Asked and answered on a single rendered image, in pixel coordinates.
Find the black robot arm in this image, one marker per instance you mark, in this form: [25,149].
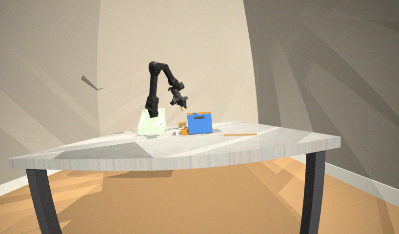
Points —
[152,100]

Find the brown rectangular block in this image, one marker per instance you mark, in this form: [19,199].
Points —
[184,131]

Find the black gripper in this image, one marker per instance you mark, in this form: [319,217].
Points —
[181,100]

